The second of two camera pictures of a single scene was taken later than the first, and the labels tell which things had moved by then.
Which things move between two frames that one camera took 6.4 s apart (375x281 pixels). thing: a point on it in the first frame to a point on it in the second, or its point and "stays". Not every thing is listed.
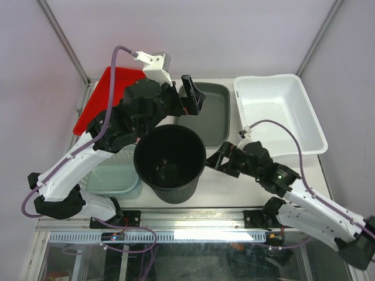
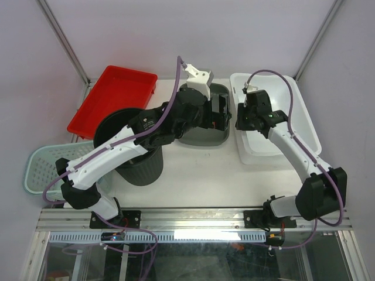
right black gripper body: [239, 162] to [244, 121]
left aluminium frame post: [65, 41] stays
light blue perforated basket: [116, 177] to [40, 174]
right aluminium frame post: [331, 13] stays
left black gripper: [188, 104] to [218, 121]
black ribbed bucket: [171, 158] to [145, 170]
